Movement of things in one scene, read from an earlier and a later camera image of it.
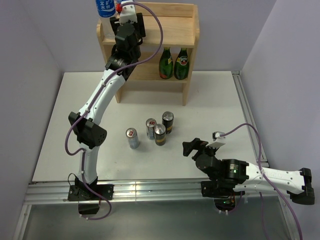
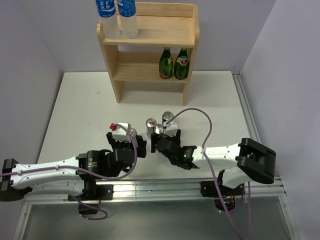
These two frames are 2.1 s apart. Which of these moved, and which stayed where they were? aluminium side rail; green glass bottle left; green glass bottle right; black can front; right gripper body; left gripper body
Moved: left gripper body; right gripper body
Stayed: aluminium side rail; black can front; green glass bottle left; green glass bottle right
